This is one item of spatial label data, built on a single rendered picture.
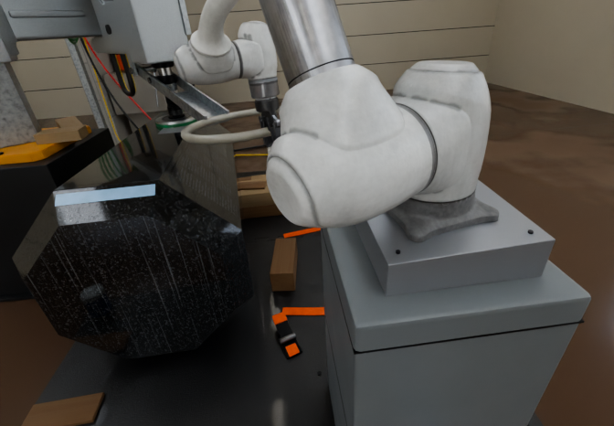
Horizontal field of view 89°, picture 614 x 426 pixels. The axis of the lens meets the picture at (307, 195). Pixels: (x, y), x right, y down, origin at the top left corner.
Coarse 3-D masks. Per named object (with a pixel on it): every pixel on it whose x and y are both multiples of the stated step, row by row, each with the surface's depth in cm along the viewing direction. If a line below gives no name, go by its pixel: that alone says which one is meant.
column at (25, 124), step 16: (0, 64) 143; (0, 80) 145; (16, 80) 157; (0, 96) 147; (16, 96) 150; (0, 112) 149; (16, 112) 152; (32, 112) 166; (0, 128) 151; (16, 128) 154; (32, 128) 157; (0, 144) 153; (16, 144) 156
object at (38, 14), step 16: (0, 0) 141; (16, 0) 146; (32, 0) 150; (48, 0) 155; (64, 0) 160; (80, 0) 166; (0, 16) 139; (16, 16) 146; (32, 16) 151; (48, 16) 156; (64, 16) 162; (80, 16) 168; (96, 16) 174; (0, 32) 139; (16, 32) 148; (32, 32) 152; (48, 32) 158; (64, 32) 163; (80, 32) 169; (96, 32) 175
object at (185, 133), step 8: (232, 112) 140; (240, 112) 141; (248, 112) 142; (256, 112) 142; (208, 120) 134; (216, 120) 136; (224, 120) 139; (184, 128) 119; (192, 128) 124; (264, 128) 102; (184, 136) 109; (192, 136) 105; (200, 136) 103; (208, 136) 102; (216, 136) 101; (224, 136) 100; (232, 136) 100; (240, 136) 100; (248, 136) 100; (256, 136) 101; (264, 136) 102
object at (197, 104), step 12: (132, 72) 163; (144, 72) 159; (156, 84) 154; (180, 84) 160; (168, 96) 150; (180, 96) 143; (192, 96) 154; (204, 96) 148; (192, 108) 137; (204, 108) 147; (216, 108) 144; (228, 120) 142
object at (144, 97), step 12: (156, 72) 364; (108, 84) 364; (144, 84) 369; (120, 96) 372; (132, 96) 373; (144, 96) 375; (132, 108) 379; (144, 108) 381; (156, 108) 382; (132, 120) 398; (144, 120) 400; (132, 132) 405
